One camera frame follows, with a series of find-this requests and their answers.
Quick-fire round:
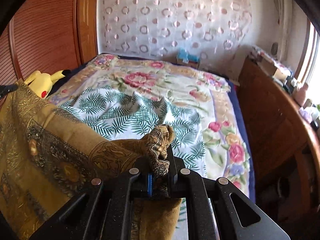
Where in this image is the window with wooden frame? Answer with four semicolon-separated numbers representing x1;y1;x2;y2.
295;19;319;105

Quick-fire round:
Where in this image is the floral bed quilt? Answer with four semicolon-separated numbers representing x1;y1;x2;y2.
48;54;255;200

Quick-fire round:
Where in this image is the pink bottle on cabinet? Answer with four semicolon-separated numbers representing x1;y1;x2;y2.
294;82;309;106

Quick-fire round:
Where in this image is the wooden side cabinet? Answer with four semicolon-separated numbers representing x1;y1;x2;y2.
237;58;319;221

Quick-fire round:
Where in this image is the white circle pattern curtain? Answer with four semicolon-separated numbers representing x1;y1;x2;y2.
97;0;252;62

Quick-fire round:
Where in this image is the wooden louvered wardrobe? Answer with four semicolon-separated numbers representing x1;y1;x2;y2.
1;0;98;85

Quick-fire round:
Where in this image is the blue item at headboard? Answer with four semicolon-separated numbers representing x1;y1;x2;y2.
176;49;200;69

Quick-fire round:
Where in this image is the golden brown patterned garment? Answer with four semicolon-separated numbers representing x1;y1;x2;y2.
1;80;175;239

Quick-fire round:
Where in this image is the yellow Pikachu plush toy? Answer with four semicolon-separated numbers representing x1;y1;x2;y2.
24;69;71;99

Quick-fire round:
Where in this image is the white window drape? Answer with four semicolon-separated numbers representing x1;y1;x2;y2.
277;0;293;61

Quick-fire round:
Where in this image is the palm leaf print sheet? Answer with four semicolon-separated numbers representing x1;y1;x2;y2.
60;86;207;176

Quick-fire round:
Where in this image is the cardboard box on cabinet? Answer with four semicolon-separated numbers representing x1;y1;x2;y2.
258;59;291;81

